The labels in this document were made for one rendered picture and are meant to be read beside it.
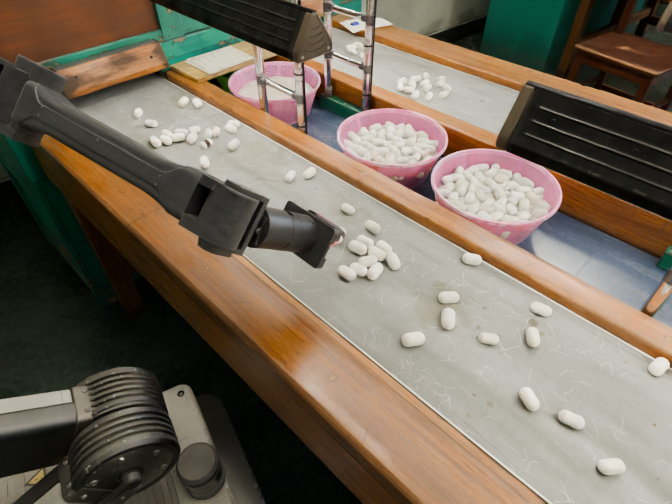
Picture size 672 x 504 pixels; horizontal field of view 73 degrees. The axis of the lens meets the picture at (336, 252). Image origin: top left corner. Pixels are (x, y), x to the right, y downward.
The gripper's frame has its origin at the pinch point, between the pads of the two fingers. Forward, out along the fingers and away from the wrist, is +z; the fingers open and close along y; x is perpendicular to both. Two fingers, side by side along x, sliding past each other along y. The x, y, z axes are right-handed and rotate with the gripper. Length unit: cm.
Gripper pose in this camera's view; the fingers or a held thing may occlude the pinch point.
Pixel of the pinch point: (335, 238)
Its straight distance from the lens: 75.0
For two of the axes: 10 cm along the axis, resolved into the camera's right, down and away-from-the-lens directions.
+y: -7.1, -4.9, 5.0
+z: 5.4, 0.6, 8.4
